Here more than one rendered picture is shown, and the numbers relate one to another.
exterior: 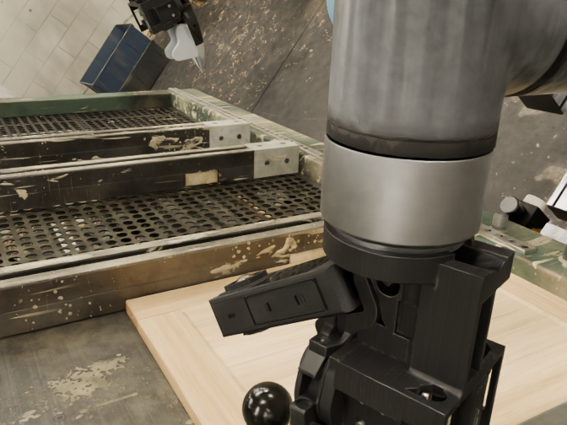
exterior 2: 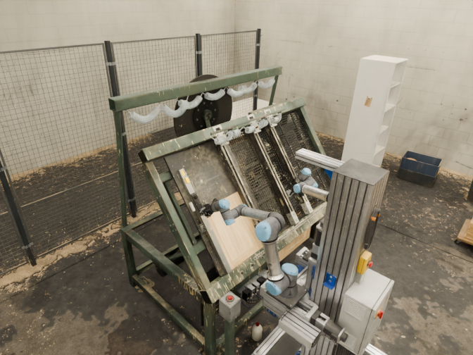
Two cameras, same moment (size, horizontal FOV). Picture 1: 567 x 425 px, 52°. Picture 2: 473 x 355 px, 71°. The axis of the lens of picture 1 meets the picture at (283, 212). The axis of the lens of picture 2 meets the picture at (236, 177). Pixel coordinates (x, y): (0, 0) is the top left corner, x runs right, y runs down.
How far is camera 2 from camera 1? 2.35 m
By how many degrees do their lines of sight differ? 37
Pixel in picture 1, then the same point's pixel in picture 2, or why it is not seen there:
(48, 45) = (429, 131)
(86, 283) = (237, 185)
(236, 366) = not seen: hidden behind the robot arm
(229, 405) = not seen: hidden behind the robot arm
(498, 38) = (218, 207)
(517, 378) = (225, 244)
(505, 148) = not seen: hidden behind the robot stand
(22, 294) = (234, 177)
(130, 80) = (410, 172)
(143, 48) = (429, 174)
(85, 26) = (445, 144)
